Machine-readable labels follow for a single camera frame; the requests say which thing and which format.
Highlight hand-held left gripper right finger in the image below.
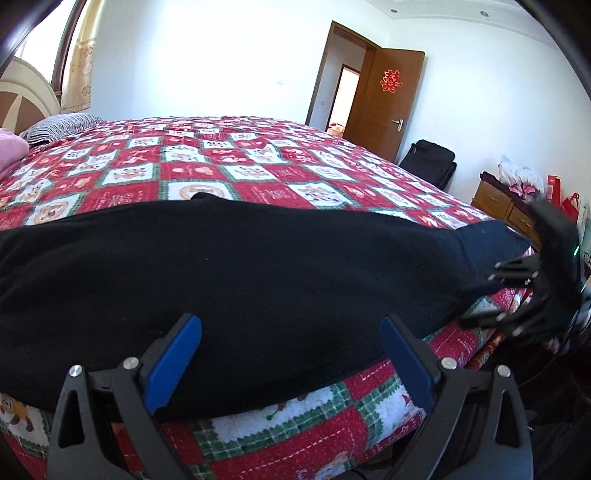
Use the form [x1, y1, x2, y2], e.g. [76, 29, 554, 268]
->
[379, 314, 536, 480]

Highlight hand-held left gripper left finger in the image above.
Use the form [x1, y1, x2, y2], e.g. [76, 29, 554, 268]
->
[46, 313, 204, 480]

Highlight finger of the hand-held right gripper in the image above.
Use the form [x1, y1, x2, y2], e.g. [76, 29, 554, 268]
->
[459, 295, 557, 344]
[462, 256, 544, 296]

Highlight black pants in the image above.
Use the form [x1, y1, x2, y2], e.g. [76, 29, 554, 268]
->
[0, 192, 532, 421]

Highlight wooden cabinet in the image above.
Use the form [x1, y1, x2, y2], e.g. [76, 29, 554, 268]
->
[471, 172, 543, 250]

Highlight white plastic bag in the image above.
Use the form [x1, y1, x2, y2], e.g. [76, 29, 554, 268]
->
[498, 154, 546, 201]

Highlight black bag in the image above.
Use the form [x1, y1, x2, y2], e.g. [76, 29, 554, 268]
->
[398, 140, 458, 190]

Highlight brown wooden door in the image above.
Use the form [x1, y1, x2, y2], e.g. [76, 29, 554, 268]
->
[344, 46, 426, 163]

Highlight red patchwork printed quilt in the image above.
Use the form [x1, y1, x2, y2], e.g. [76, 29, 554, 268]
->
[0, 115, 541, 480]

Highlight striped pillow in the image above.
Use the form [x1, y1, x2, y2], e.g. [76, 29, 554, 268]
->
[21, 113, 105, 144]

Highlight pink folded blanket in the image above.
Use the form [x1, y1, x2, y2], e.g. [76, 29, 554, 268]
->
[0, 128, 29, 178]

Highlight beige patterned curtain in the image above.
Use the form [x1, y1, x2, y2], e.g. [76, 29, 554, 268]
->
[60, 0, 100, 114]

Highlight cream and brown headboard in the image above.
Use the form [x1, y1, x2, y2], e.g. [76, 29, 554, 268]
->
[0, 58, 62, 134]

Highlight window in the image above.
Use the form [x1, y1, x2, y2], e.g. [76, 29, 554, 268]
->
[14, 0, 88, 93]

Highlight brown door frame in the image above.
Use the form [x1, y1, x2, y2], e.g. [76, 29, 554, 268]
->
[305, 20, 384, 134]

